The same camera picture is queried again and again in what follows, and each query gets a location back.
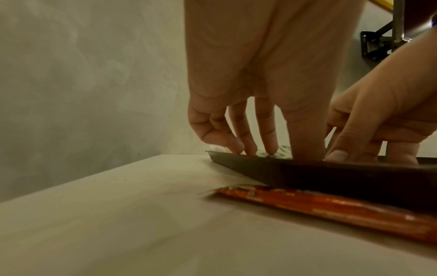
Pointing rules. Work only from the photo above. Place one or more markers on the person's right hand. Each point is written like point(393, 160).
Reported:
point(392, 94)

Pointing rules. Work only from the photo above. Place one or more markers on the person's left hand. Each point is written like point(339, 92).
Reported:
point(266, 48)

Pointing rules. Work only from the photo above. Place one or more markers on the brown plastic tray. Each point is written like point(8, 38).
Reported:
point(341, 175)

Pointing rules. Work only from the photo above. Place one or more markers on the neat rows of tea bags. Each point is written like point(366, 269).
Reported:
point(283, 151)

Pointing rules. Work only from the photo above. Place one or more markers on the pile of red Nescafe sachets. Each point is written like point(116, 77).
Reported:
point(341, 210)

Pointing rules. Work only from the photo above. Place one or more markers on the black metal bracket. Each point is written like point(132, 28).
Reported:
point(375, 45)

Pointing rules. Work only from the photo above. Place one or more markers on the yellow wall trim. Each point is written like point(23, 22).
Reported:
point(382, 3)

